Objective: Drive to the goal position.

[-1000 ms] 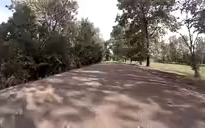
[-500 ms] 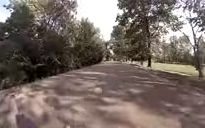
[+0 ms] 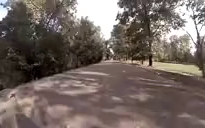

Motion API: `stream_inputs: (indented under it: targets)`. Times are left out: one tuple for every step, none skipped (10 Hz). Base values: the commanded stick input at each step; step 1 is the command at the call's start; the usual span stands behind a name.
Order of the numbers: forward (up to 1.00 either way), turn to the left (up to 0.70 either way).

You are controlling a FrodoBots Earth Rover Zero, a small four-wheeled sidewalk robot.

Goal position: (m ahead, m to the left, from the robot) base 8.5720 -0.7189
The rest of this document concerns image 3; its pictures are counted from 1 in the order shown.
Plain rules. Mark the grey asphalt path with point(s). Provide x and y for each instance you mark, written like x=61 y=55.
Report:
x=116 y=90

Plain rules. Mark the dense wood of green trees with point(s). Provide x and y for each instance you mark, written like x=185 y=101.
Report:
x=46 y=46

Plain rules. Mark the distant row of trees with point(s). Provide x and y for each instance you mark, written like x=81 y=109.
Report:
x=176 y=49

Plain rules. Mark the large tree with dark trunk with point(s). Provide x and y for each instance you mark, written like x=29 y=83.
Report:
x=150 y=36

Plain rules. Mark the thin bare-trunked tree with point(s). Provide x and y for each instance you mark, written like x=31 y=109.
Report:
x=200 y=58

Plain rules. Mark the grass field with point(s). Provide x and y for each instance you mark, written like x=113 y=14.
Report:
x=181 y=68

